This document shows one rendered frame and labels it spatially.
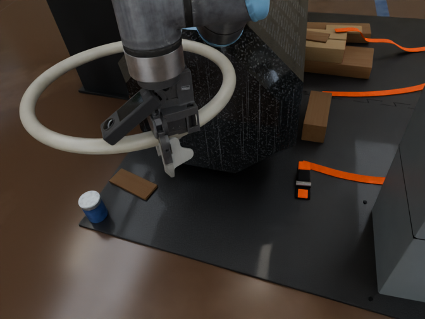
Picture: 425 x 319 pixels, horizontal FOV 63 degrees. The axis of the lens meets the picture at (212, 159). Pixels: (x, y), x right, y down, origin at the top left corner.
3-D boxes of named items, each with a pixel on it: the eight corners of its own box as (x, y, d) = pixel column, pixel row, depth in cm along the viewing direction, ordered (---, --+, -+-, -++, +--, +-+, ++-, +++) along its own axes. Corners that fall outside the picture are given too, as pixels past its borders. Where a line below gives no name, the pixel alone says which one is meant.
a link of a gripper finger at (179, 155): (199, 176, 67) (191, 134, 63) (170, 186, 66) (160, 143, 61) (194, 168, 70) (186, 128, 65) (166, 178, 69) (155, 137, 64)
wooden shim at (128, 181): (109, 182, 184) (108, 180, 183) (122, 169, 189) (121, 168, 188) (145, 200, 174) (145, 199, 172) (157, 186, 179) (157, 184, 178)
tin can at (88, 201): (87, 209, 173) (78, 193, 163) (107, 204, 174) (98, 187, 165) (88, 226, 166) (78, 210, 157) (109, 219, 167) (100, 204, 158)
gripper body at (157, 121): (201, 134, 63) (195, 74, 55) (155, 148, 61) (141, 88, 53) (187, 112, 69) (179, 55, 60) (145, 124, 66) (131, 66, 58)
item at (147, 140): (80, 47, 104) (76, 37, 102) (243, 44, 96) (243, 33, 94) (-27, 153, 68) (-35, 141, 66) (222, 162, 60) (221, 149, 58)
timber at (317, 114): (323, 143, 189) (326, 126, 180) (301, 140, 192) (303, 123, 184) (329, 109, 208) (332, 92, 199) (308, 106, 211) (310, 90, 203)
